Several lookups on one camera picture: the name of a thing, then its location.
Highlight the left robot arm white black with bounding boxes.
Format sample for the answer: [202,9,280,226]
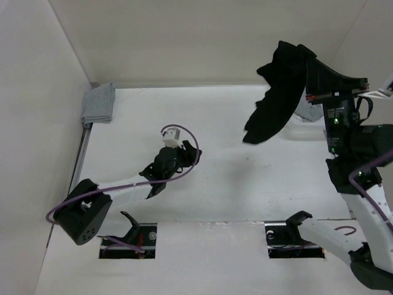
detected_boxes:
[52,140,202,245]

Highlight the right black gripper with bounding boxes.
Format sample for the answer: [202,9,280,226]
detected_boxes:
[304,55,368,153]

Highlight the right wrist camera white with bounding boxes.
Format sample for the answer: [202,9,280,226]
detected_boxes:
[359,73,393,100]

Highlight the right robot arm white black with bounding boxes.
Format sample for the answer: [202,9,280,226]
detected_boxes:
[284,59,392,291]

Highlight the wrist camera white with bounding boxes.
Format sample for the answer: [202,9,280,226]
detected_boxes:
[161,127,181,148]
[359,73,393,100]

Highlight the white plastic basket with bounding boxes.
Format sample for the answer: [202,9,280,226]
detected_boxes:
[294,91,324,123]

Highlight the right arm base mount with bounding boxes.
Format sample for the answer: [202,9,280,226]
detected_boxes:
[265,221,325,259]

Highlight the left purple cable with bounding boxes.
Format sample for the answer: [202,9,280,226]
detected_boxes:
[45,124,203,254]

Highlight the left metal table rail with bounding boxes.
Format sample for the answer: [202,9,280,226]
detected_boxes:
[60,122,93,222]

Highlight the folded grey tank top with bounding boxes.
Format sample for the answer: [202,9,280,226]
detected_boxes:
[81,82,116,128]

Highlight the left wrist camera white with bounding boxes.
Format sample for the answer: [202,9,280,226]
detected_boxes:
[161,127,181,148]

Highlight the black tank top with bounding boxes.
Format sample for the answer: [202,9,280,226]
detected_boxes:
[243,41,317,145]

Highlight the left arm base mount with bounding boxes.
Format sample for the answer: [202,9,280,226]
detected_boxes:
[98,223,158,259]

